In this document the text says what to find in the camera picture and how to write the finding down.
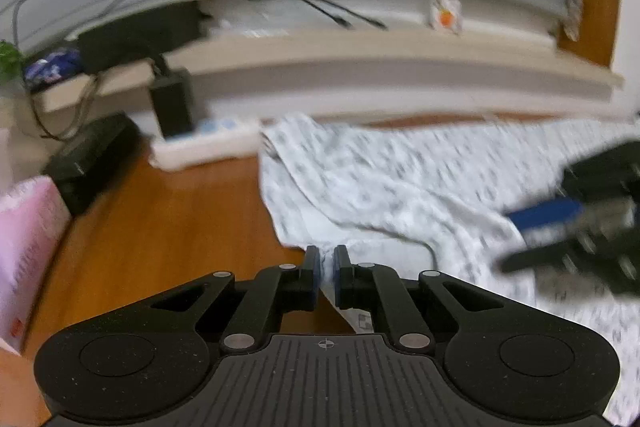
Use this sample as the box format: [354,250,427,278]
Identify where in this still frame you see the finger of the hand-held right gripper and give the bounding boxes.
[506,198,588,234]
[499,238,594,275]

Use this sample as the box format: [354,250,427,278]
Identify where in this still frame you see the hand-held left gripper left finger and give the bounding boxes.
[149,245,322,353]

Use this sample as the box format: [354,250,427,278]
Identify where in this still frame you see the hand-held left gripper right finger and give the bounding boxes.
[333,245,504,353]

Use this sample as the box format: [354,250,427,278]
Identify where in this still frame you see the white patterned garment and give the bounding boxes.
[258,112,640,427]

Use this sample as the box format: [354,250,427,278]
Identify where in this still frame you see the white power strip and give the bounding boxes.
[149,116,262,171]

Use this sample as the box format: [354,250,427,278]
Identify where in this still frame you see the beige window sill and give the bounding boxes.
[37,26,626,114]

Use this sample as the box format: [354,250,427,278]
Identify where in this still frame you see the black power adapter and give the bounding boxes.
[149,69,196,138]

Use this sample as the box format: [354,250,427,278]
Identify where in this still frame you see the clear jar orange label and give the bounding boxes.
[428,0,464,34]

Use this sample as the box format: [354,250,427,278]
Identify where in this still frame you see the black flat box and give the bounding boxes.
[42,111,144,216]

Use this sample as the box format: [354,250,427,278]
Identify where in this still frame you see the pink tissue pack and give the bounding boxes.
[0,174,74,354]

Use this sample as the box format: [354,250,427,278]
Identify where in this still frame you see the black device on sill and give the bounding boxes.
[77,0,209,74]

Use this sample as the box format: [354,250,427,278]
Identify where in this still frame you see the blue packet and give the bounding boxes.
[23,47,84,94]

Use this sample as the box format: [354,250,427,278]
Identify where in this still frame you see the green lid shaker bottle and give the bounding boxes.
[0,39,27,84]

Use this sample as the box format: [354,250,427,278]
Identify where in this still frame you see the black cable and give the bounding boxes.
[12,0,389,54]

